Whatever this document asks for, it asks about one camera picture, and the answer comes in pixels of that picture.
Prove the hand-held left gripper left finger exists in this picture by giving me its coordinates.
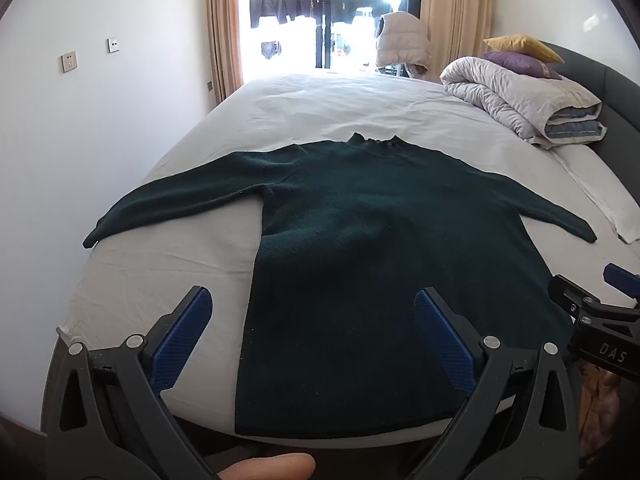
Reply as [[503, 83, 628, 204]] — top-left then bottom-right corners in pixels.
[[42, 286, 221, 480]]

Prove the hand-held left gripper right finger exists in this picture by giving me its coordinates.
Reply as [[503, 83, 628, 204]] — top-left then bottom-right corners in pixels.
[[414, 287, 583, 480]]

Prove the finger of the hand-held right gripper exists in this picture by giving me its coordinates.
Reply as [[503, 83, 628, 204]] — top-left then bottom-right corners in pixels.
[[603, 262, 640, 308], [548, 274, 602, 322]]

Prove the dark green sweater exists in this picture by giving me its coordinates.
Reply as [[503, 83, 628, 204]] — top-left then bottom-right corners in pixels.
[[82, 132, 598, 438]]

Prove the row of hanging clothes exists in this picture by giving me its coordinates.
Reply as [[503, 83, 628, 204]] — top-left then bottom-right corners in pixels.
[[239, 0, 396, 61]]

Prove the person's left hand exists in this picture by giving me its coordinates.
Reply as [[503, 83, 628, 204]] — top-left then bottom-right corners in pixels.
[[220, 452, 317, 480]]

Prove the brown patterned cloth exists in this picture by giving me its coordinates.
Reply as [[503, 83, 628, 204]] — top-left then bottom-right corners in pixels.
[[582, 362, 623, 461]]

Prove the white pillow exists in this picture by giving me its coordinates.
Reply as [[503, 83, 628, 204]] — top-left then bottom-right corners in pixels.
[[550, 144, 640, 245]]

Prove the grey upholstered headboard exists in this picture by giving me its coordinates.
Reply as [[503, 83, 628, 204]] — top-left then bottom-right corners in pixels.
[[537, 41, 640, 161]]

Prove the folded white grey duvet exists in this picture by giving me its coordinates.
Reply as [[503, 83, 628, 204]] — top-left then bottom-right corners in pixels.
[[440, 56, 608, 151]]

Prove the purple pillow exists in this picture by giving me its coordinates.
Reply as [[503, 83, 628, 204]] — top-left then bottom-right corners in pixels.
[[481, 51, 563, 81]]

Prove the yellow pillow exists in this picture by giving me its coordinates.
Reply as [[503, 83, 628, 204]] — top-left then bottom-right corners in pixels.
[[482, 35, 565, 64]]

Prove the white sheeted bed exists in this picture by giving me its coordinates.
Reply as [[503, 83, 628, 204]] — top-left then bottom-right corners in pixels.
[[42, 72, 640, 451]]

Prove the beige puffer vest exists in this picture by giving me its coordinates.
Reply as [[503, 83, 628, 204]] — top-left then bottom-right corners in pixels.
[[375, 11, 432, 78]]

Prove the beige curtain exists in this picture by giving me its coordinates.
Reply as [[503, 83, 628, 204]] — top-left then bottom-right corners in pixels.
[[205, 0, 244, 106], [419, 0, 498, 81]]

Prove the black balcony door frame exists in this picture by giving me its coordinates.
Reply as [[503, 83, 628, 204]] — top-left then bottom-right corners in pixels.
[[237, 0, 423, 76]]

